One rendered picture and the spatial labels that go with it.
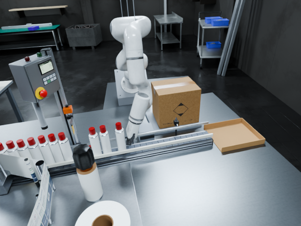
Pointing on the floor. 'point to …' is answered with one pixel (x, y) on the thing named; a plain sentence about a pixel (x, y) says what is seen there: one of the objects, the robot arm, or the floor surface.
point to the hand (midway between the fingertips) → (129, 141)
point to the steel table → (174, 19)
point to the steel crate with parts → (84, 35)
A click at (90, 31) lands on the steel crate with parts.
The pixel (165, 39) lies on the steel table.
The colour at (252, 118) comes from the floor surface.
